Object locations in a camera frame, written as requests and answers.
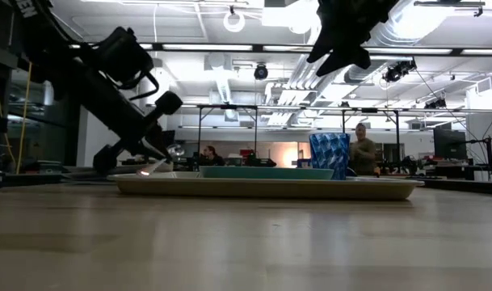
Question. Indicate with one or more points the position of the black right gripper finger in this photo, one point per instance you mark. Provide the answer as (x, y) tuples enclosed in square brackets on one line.
[(322, 50), (346, 58)]

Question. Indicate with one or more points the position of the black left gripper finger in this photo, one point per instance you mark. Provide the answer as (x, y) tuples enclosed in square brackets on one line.
[(156, 137), (148, 151)]

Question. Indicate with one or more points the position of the blue patterned cup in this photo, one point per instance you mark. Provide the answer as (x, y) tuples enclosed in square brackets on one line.
[(329, 155)]

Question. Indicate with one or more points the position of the teal round plate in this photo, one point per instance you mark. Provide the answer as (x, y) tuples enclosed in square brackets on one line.
[(266, 173)]

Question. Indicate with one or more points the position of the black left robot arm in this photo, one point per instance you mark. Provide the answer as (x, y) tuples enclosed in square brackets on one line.
[(47, 40)]

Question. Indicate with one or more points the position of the beige plastic tray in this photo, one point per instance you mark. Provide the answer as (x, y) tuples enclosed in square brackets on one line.
[(270, 190)]

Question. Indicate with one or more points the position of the person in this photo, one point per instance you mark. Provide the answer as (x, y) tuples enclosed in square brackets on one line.
[(213, 158), (362, 155)]

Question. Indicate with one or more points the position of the black overhead light beam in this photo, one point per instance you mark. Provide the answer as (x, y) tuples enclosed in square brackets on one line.
[(257, 47)]

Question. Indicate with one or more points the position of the green box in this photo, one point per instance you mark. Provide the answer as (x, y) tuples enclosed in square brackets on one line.
[(49, 167)]

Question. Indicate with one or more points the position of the black computer monitor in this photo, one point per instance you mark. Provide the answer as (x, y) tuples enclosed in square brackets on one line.
[(449, 143)]

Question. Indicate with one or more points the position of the white panel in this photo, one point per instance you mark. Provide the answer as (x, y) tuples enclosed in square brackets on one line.
[(486, 141)]

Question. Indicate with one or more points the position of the silver ceiling duct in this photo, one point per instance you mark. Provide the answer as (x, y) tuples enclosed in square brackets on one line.
[(385, 36)]

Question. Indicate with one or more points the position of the black camera cluster on rig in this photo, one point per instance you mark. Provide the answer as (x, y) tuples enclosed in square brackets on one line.
[(397, 72)]

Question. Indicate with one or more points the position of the black background rig frame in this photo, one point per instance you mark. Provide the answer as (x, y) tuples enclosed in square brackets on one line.
[(229, 107), (368, 110)]

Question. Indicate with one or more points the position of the round black ceiling camera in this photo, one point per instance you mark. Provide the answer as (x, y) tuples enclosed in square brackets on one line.
[(261, 72)]

